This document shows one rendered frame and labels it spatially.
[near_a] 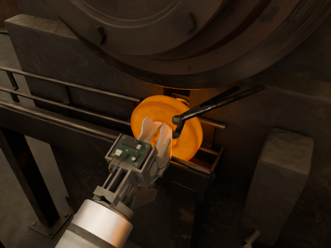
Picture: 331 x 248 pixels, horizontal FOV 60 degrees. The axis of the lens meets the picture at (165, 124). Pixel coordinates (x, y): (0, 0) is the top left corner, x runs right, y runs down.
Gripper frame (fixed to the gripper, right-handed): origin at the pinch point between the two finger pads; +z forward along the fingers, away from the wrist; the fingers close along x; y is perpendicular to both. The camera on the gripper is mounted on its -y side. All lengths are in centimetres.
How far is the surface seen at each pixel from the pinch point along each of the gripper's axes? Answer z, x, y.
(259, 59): 1.9, -15.4, 20.7
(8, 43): 87, 217, -107
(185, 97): 9.0, -0.4, -1.7
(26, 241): -35, 57, -70
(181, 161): -4.9, -5.4, -3.6
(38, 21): 11.6, 40.0, 7.6
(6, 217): -31, 73, -71
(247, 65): 1.6, -14.1, 19.5
